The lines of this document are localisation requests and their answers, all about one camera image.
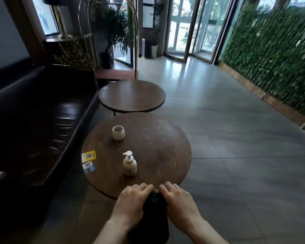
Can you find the small plant in white pot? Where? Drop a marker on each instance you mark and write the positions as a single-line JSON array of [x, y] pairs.
[[155, 38]]

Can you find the person's right fingers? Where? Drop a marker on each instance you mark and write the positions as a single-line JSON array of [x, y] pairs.
[[171, 188]]

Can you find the blue code sticker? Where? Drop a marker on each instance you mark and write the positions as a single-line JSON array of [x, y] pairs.
[[88, 167]]

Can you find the white pump soap bottle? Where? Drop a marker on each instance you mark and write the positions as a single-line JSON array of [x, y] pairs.
[[129, 164]]

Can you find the yellow code sticker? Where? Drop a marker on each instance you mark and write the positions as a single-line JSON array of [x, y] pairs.
[[88, 156]]

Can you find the person's left hand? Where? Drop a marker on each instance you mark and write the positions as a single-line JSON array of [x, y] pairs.
[[131, 203]]

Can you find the person's left fingers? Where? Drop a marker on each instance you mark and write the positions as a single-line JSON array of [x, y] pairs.
[[139, 188]]

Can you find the potted bamboo palm plant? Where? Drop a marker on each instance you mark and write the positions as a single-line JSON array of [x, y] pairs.
[[111, 30]]

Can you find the gold luggage cart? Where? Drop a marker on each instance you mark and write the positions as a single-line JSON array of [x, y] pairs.
[[111, 48]]

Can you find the glass revolving door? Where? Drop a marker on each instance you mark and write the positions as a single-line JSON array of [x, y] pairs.
[[195, 27]]

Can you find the green bamboo hedge wall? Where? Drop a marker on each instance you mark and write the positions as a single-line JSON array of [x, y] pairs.
[[274, 50]]

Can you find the black bag with green tie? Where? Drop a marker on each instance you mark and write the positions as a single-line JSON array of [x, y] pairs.
[[151, 218]]

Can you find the person's left forearm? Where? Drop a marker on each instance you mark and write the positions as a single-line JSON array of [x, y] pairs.
[[111, 232]]

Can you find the person's right hand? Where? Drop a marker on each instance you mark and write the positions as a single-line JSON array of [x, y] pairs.
[[179, 204]]

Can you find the round brown wooden table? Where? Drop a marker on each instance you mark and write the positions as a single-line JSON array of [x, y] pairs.
[[139, 152], [132, 96]]

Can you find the person's right forearm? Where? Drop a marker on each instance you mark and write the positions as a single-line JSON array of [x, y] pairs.
[[205, 231]]

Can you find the white ribbed ceramic cup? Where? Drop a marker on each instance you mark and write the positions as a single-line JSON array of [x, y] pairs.
[[118, 132]]

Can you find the black leather bench sofa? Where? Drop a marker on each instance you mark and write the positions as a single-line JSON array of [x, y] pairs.
[[38, 134]]

